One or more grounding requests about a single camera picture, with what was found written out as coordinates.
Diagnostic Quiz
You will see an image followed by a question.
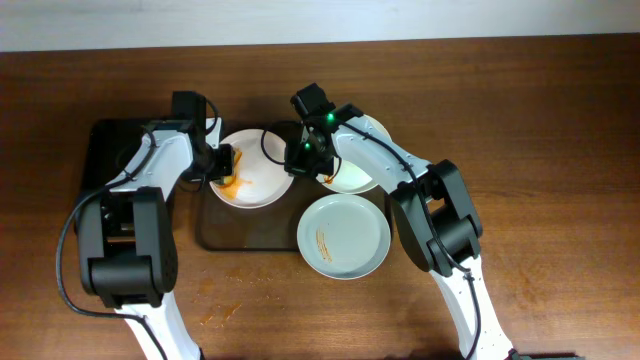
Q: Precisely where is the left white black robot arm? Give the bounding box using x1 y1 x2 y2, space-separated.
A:
65 116 233 359

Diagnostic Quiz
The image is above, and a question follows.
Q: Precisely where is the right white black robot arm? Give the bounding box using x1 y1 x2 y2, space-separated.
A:
285 102 516 360

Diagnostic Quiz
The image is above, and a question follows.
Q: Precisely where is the yellow green scrub sponge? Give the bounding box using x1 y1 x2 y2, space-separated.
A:
216 147 242 187

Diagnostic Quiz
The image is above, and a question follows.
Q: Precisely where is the light grey plate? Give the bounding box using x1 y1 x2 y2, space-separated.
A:
296 194 392 280

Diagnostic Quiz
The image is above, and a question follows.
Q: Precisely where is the dark brown serving tray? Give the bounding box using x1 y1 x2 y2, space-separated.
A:
195 121 395 252

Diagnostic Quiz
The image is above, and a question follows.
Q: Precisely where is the cream plate with sauce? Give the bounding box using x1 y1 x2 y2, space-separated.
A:
314 114 394 195

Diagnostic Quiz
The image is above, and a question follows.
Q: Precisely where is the black sponge tray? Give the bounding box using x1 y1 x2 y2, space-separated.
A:
73 118 176 236

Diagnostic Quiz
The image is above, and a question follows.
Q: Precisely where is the pink plate with sauce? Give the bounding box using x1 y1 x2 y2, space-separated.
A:
210 129 293 209

